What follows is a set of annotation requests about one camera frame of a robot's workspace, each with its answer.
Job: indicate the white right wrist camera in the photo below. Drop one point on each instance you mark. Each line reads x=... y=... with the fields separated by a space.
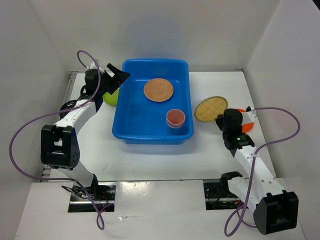
x=248 y=116

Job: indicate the blue plastic bin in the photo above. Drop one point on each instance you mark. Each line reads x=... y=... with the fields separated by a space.
x=139 y=120

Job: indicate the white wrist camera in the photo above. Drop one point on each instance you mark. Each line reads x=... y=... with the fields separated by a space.
x=95 y=65
x=248 y=116

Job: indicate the orange woven bamboo tray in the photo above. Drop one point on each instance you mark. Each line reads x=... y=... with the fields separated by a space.
x=158 y=90

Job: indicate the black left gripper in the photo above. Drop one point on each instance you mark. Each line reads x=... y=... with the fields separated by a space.
x=119 y=77

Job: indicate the green plastic plate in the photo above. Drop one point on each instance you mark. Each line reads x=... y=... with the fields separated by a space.
x=111 y=99

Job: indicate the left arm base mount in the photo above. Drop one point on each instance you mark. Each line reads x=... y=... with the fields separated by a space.
x=104 y=198

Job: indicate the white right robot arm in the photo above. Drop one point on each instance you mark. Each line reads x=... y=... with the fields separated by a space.
x=274 y=209

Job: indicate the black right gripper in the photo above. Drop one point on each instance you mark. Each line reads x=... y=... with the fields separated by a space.
x=219 y=120

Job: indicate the black round plate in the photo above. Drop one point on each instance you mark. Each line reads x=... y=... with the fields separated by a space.
x=66 y=106

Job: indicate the light woven bamboo tray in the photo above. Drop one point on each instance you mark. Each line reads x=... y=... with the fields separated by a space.
x=209 y=109

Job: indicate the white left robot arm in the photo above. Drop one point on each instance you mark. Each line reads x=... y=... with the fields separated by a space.
x=59 y=144

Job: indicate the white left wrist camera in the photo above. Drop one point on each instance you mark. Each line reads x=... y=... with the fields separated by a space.
x=95 y=65

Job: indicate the pink plastic cup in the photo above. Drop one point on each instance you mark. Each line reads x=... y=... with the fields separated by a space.
x=175 y=118

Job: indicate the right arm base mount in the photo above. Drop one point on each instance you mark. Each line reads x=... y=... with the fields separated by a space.
x=218 y=199

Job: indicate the orange plastic bowl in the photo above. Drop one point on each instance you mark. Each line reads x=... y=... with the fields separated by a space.
x=248 y=127

